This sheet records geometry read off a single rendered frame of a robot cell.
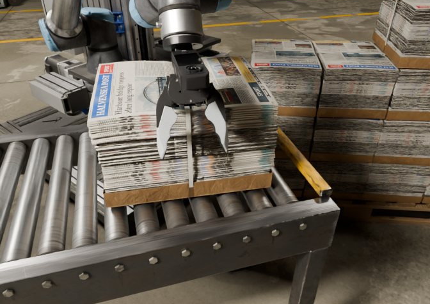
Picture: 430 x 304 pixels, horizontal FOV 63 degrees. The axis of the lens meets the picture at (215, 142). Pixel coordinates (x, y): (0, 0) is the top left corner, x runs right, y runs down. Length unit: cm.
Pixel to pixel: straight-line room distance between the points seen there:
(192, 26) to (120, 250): 44
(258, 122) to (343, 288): 113
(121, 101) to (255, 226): 38
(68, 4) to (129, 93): 53
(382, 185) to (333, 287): 55
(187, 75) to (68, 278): 44
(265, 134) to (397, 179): 122
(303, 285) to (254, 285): 67
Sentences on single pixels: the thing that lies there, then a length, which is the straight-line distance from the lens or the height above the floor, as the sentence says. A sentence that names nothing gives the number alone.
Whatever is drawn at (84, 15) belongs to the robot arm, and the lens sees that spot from 143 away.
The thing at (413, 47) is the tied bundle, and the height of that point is 92.
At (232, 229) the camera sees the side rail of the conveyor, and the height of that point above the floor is 80.
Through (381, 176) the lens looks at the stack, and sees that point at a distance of 185.
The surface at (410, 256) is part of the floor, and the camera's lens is 196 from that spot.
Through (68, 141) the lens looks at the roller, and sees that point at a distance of 110.
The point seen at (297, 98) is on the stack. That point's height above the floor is 69.
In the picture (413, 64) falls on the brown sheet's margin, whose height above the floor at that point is 85.
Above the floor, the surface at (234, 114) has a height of 101.
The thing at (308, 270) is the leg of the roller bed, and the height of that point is 61.
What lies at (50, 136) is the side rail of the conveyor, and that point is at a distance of 114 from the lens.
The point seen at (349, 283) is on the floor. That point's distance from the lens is 175.
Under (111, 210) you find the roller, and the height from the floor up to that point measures 80.
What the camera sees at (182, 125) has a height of 100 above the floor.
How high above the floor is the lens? 135
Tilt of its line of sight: 33 degrees down
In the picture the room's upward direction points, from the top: straight up
